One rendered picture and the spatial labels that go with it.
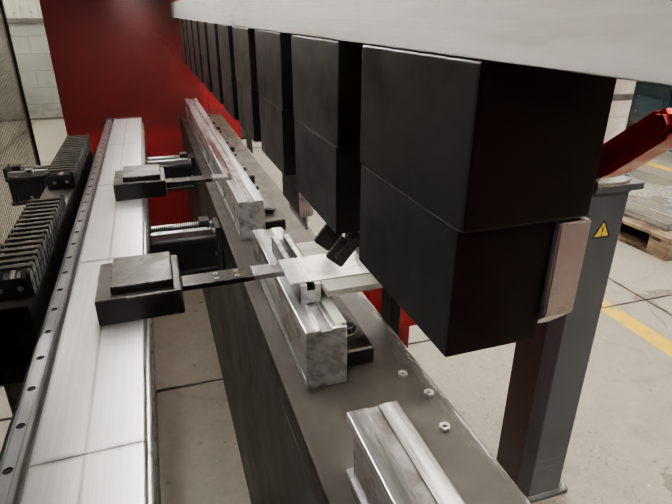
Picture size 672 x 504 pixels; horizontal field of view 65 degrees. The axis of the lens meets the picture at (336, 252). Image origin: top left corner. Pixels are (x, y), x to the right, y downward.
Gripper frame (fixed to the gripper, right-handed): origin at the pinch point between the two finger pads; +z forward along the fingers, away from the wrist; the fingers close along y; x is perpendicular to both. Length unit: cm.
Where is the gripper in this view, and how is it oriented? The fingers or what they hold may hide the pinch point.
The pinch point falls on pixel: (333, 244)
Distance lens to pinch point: 81.2
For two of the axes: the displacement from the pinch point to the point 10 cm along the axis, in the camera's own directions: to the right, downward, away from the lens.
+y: 3.2, 3.9, -8.6
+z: -6.1, 7.8, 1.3
